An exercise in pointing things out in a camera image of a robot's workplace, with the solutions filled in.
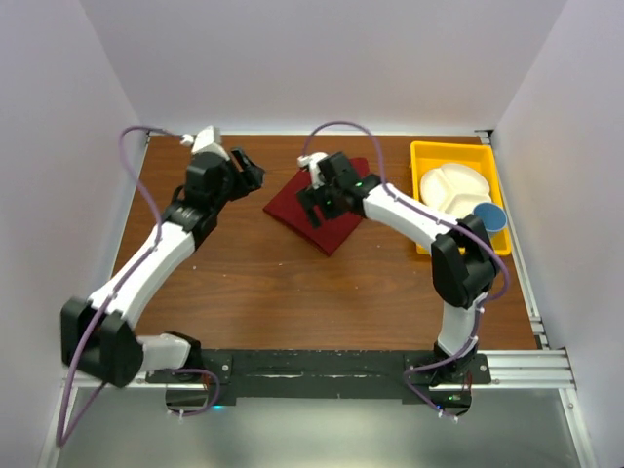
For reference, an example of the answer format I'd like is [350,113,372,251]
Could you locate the aluminium frame rail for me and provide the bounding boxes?
[60,346,577,390]

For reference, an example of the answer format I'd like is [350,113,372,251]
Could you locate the dark red cloth napkin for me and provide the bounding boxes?
[263,170,362,256]

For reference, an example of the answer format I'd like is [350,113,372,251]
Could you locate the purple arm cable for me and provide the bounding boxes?
[301,120,512,420]
[55,125,223,449]

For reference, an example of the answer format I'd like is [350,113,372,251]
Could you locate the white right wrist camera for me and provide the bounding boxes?
[297,152,329,189]

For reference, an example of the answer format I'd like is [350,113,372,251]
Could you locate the blue plastic cup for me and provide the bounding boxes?
[473,202,508,237]

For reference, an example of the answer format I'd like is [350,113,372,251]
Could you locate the white divided plate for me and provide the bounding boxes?
[419,163,491,218]

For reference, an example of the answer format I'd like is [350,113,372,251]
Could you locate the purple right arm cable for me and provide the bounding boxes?
[301,120,512,420]

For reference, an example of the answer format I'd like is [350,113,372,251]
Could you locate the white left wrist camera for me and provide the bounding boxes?
[180,126,227,158]

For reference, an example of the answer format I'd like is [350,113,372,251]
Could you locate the yellow plastic tray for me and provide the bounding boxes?
[409,140,513,256]

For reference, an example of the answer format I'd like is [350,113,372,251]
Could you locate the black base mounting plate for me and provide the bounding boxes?
[144,348,492,418]

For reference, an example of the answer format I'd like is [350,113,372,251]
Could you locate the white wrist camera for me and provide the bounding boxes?
[297,152,329,189]
[180,126,227,158]

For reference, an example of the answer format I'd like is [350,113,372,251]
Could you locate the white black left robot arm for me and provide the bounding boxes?
[60,147,264,388]

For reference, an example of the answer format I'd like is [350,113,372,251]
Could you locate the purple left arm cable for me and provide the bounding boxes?
[55,125,223,449]

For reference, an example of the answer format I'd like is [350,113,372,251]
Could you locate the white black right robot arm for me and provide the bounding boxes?
[296,152,500,383]

